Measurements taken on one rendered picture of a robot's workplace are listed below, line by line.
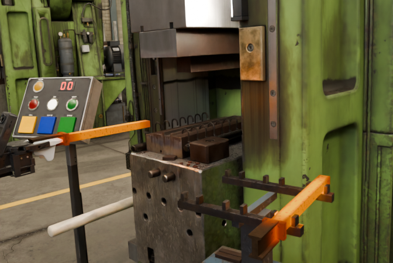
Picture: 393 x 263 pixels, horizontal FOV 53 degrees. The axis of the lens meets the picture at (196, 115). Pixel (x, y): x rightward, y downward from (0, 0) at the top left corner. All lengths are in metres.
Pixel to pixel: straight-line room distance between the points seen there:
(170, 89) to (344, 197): 0.82
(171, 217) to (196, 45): 0.61
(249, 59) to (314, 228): 0.59
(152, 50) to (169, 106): 0.33
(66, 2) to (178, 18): 5.07
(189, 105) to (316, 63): 0.70
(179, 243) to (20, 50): 5.08
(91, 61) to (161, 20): 5.03
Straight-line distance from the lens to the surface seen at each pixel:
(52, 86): 1.84
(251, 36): 1.30
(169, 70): 1.68
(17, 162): 1.13
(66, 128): 1.70
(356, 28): 1.56
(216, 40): 1.50
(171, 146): 1.44
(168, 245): 1.51
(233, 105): 1.83
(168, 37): 1.39
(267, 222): 0.80
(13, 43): 6.22
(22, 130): 1.84
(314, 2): 1.27
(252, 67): 1.30
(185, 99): 1.75
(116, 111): 6.85
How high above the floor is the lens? 1.29
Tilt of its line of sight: 9 degrees down
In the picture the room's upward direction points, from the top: 3 degrees counter-clockwise
